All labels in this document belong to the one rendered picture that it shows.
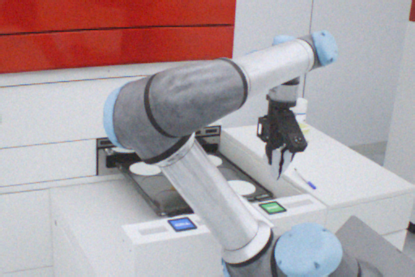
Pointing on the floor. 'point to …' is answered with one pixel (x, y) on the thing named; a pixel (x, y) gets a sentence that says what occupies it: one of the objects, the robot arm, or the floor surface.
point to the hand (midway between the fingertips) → (278, 176)
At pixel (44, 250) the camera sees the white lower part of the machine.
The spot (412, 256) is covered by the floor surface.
